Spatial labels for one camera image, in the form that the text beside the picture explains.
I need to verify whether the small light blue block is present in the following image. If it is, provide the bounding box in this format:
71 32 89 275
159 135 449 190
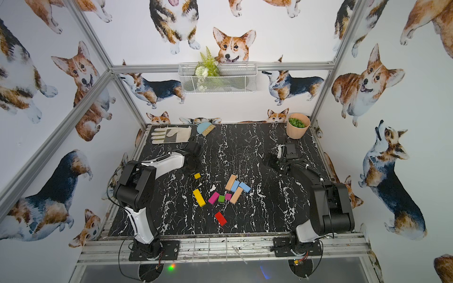
238 182 251 193

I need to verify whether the magenta rectangular block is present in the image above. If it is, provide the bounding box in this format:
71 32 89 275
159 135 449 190
208 192 220 205

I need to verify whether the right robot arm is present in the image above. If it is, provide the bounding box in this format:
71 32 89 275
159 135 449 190
264 153 355 244

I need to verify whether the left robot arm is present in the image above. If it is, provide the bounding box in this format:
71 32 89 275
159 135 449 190
113 141 202 245

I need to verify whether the beige work glove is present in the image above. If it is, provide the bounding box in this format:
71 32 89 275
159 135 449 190
151 127 192 145

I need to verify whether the light blue rectangular block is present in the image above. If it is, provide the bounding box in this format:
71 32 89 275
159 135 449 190
231 180 239 192

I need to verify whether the pink pot with greens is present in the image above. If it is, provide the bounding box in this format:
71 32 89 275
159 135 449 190
286 113 311 140

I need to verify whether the long natural wood block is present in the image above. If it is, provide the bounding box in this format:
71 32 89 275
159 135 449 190
225 175 237 191

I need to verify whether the long yellow block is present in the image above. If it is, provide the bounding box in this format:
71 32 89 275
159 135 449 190
193 189 206 207

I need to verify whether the red block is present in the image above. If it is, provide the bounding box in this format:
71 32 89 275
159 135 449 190
215 212 228 227

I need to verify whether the green fern plant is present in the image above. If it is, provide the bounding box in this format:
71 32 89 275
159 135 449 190
195 47 220 92

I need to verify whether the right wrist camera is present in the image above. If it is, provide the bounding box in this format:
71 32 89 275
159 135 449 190
277 143 299 160

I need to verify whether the white wire basket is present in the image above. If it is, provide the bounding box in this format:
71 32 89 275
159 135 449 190
178 62 258 94

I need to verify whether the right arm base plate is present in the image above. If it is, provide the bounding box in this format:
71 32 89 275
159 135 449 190
270 237 323 258

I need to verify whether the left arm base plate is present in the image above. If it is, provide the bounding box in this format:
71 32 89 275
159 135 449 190
129 239 180 261

